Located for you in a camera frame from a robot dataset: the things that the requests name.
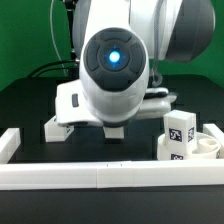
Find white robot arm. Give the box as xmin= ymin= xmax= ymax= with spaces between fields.
xmin=55 ymin=0 xmax=215 ymax=127

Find white cable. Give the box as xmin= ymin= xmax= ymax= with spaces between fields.
xmin=49 ymin=0 xmax=69 ymax=78

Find black cables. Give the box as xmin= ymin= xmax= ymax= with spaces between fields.
xmin=27 ymin=59 xmax=81 ymax=79

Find white round stool seat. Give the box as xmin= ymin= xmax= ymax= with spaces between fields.
xmin=157 ymin=132 xmax=221 ymax=161

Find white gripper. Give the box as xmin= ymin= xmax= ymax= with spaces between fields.
xmin=55 ymin=80 xmax=177 ymax=128

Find white U-shaped fence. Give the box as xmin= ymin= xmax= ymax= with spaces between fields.
xmin=0 ymin=128 xmax=224 ymax=190

